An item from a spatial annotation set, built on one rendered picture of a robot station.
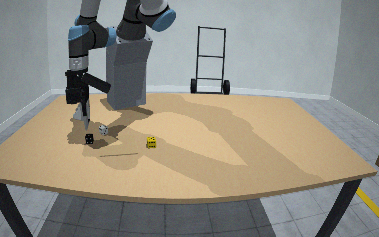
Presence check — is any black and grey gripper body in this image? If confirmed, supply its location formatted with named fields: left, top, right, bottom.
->
left=65, top=68, right=90, bottom=105

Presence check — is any grey die with black pips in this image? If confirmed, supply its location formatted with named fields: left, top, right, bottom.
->
left=99, top=125, right=109, bottom=136

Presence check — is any yellow die with black pips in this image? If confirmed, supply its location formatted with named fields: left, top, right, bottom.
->
left=147, top=137, right=157, bottom=149

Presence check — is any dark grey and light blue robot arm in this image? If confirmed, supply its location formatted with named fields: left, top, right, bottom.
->
left=68, top=0, right=177, bottom=94

